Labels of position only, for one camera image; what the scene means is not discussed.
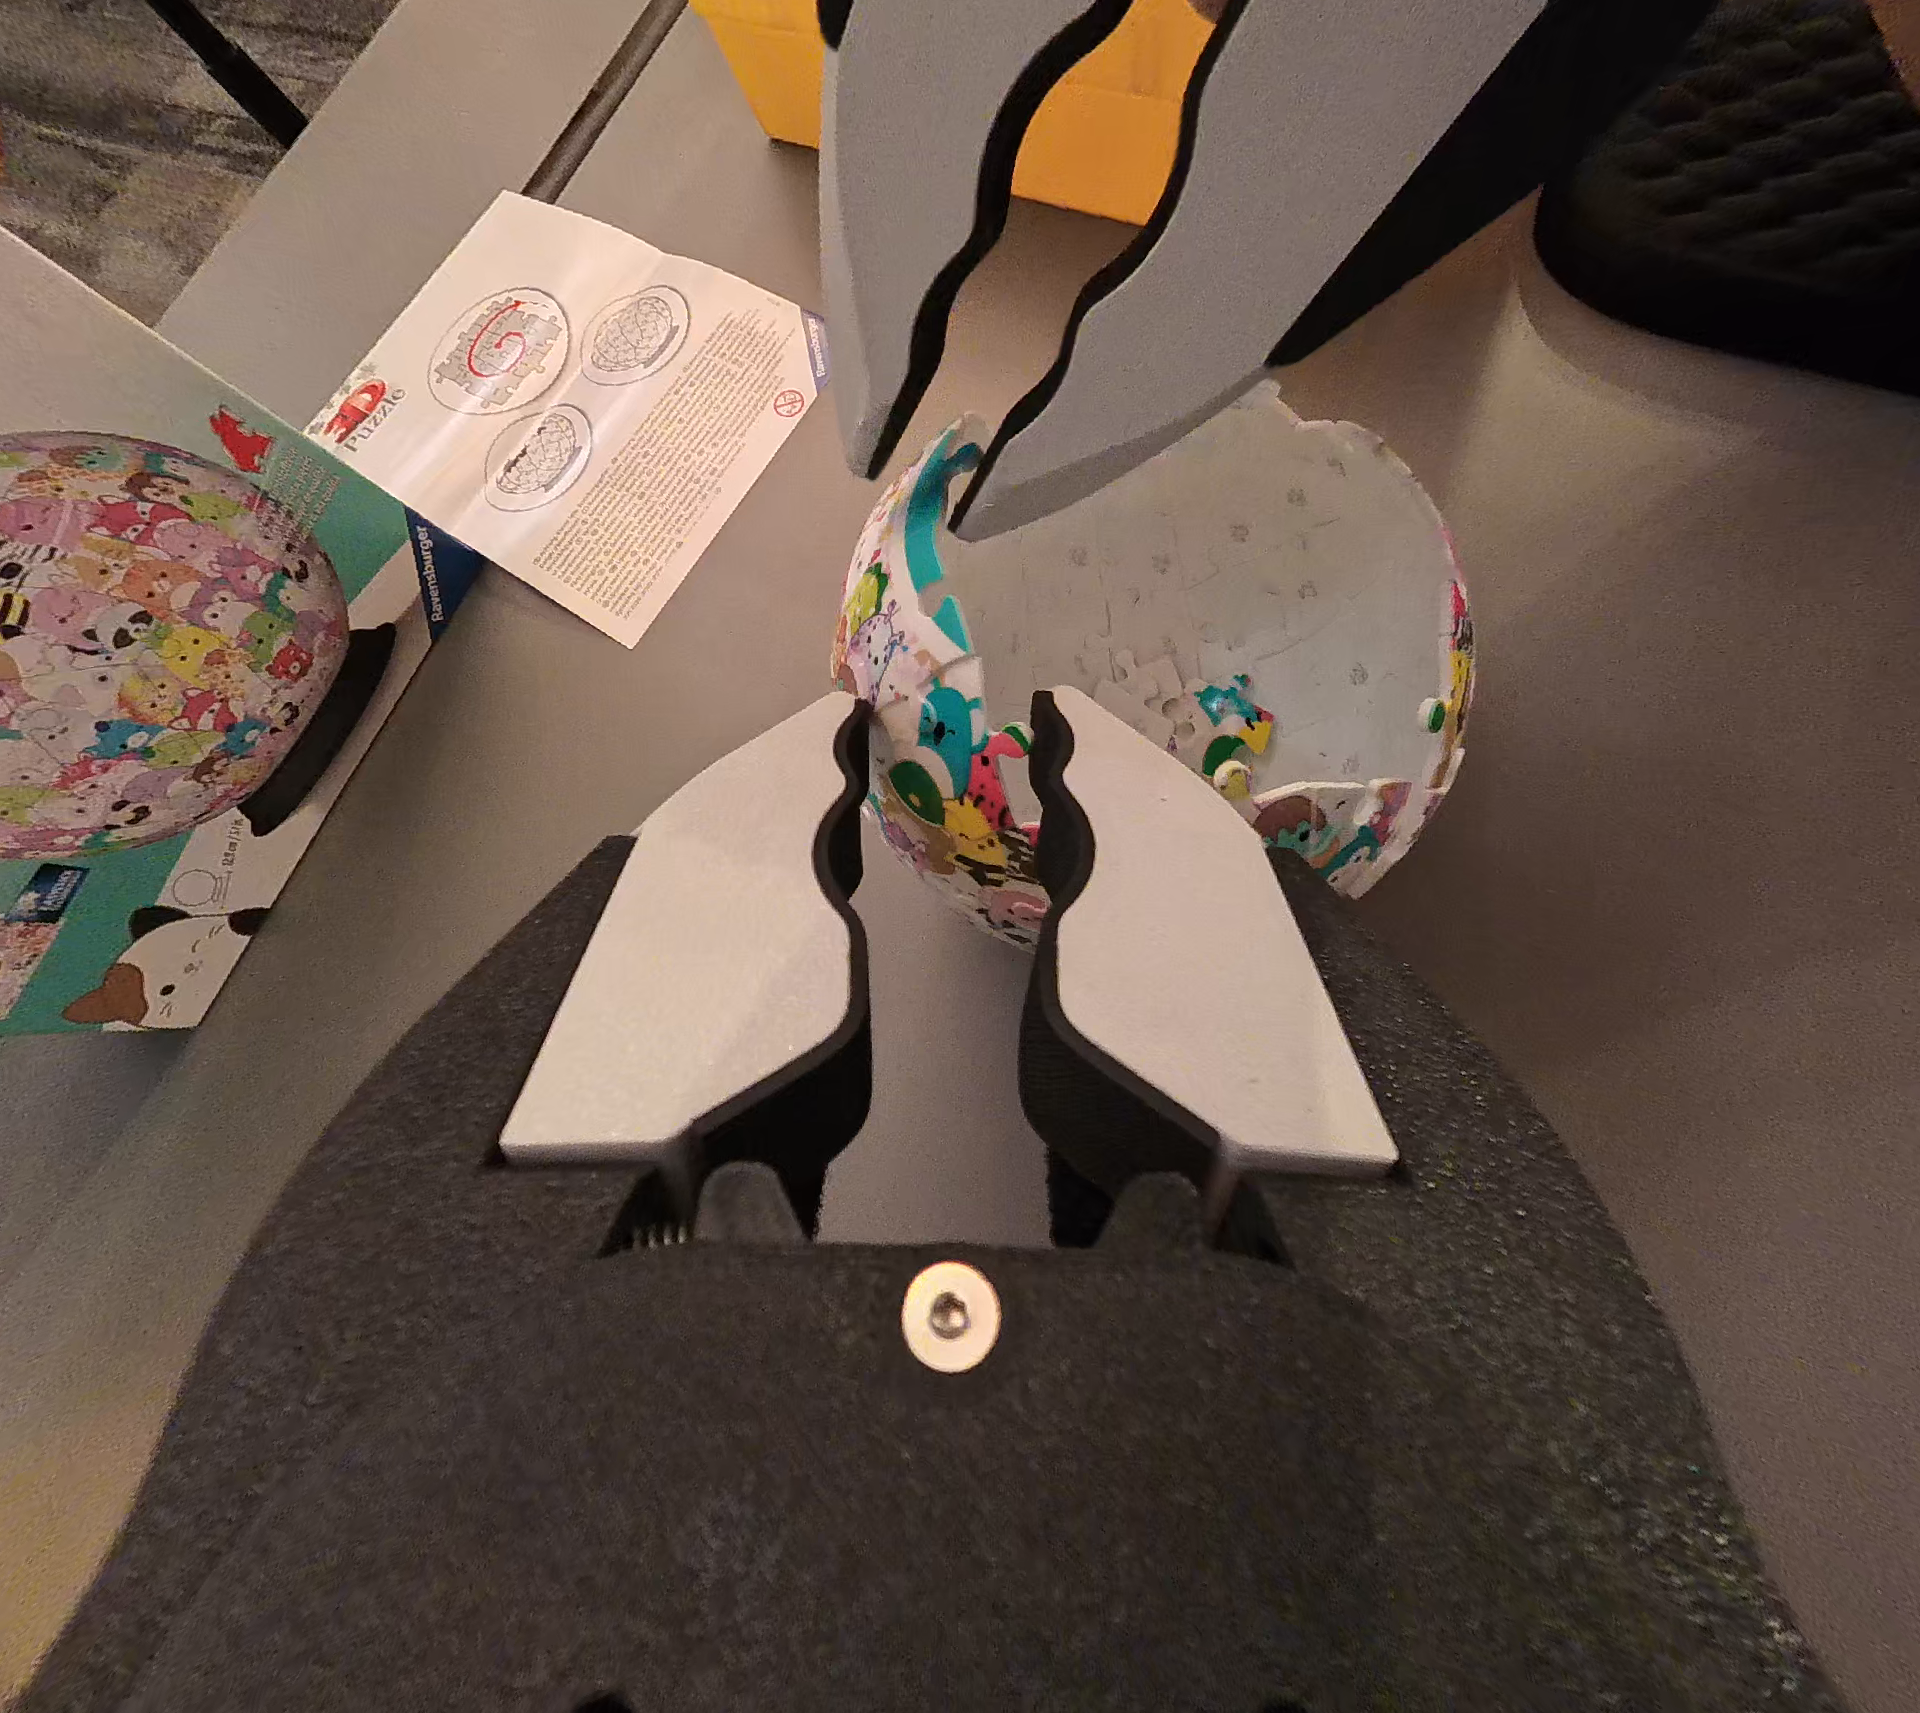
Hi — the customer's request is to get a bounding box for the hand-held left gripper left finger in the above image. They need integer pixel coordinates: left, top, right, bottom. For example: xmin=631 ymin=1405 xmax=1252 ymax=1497
xmin=494 ymin=695 xmax=875 ymax=1181

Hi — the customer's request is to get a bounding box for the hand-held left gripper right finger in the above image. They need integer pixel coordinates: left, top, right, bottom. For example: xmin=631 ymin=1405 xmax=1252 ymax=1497
xmin=1020 ymin=683 xmax=1402 ymax=1191

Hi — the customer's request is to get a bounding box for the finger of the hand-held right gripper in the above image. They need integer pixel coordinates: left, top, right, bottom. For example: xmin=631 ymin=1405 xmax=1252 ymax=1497
xmin=817 ymin=0 xmax=1180 ymax=486
xmin=948 ymin=0 xmax=1550 ymax=546

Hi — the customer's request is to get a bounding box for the colourful puzzle ball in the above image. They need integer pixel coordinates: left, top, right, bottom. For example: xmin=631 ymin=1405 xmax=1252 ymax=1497
xmin=829 ymin=376 xmax=1478 ymax=952

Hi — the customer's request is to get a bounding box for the puzzle ball cardboard box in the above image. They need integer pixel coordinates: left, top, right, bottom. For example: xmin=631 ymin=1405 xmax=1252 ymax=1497
xmin=0 ymin=227 xmax=487 ymax=1038

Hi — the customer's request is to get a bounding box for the black textured wrist rest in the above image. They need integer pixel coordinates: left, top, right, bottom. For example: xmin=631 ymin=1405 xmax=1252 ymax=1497
xmin=1533 ymin=0 xmax=1920 ymax=398

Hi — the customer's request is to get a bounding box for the white instruction leaflet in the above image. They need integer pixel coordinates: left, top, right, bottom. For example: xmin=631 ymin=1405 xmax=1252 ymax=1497
xmin=303 ymin=190 xmax=829 ymax=649

